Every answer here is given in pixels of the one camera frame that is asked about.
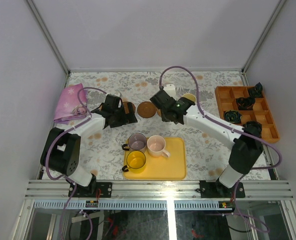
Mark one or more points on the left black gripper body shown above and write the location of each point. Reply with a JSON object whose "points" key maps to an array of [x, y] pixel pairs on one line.
{"points": [[124, 113]]}

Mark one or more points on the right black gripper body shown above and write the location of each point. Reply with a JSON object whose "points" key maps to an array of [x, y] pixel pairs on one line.
{"points": [[164, 117]]}

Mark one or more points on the dark brown wooden coaster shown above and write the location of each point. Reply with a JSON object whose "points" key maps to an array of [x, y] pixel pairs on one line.
{"points": [[125, 103]]}

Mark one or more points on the pale green mug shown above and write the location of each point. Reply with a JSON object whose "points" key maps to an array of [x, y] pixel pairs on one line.
{"points": [[190, 97]]}

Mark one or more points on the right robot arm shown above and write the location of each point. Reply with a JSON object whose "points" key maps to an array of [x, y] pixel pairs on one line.
{"points": [[244, 143]]}

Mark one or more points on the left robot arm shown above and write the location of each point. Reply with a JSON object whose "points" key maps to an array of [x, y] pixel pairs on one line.
{"points": [[62, 149]]}

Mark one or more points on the pink cup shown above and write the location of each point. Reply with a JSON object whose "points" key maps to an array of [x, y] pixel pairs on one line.
{"points": [[156, 146]]}

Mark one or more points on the purple folded cloth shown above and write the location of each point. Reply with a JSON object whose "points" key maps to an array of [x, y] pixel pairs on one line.
{"points": [[68, 107]]}

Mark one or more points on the yellow plastic tray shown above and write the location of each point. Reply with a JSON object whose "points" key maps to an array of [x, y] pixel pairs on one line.
{"points": [[162, 168]]}

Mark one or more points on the orange compartment organizer tray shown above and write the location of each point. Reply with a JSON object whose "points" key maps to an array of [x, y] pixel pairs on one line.
{"points": [[226, 97]]}

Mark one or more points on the black coiled item middle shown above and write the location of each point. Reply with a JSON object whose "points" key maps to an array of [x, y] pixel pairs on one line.
{"points": [[245, 103]]}

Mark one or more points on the black coiled item bottom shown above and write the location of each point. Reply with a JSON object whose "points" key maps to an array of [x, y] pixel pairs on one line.
{"points": [[253, 128]]}

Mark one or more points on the black coiled item top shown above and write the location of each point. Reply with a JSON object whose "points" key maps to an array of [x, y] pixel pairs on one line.
{"points": [[256, 91]]}

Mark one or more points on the purple mug black handle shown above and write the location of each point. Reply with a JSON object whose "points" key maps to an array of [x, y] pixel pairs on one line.
{"points": [[136, 142]]}

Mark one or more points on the yellow mug black handle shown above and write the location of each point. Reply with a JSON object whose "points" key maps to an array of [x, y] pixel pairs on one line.
{"points": [[135, 162]]}

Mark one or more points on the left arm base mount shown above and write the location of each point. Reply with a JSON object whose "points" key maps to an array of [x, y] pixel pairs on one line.
{"points": [[100, 190]]}

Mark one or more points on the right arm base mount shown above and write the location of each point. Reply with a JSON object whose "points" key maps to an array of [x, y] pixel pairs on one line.
{"points": [[215, 190]]}

